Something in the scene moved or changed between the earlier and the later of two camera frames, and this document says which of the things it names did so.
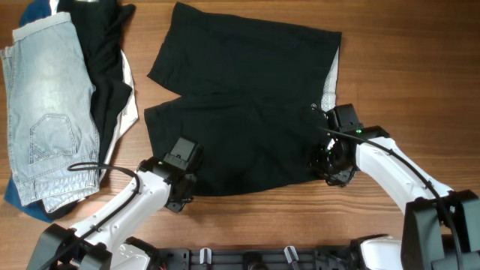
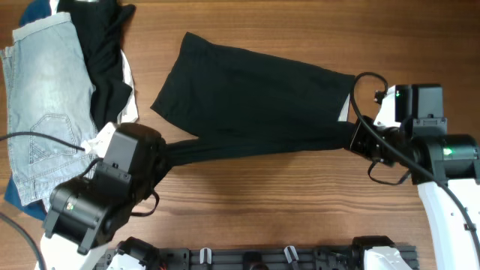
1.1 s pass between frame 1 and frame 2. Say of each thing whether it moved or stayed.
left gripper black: moved
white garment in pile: stayed
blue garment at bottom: stayed
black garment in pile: stayed
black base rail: stayed
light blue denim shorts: stayed
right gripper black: moved
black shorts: moved
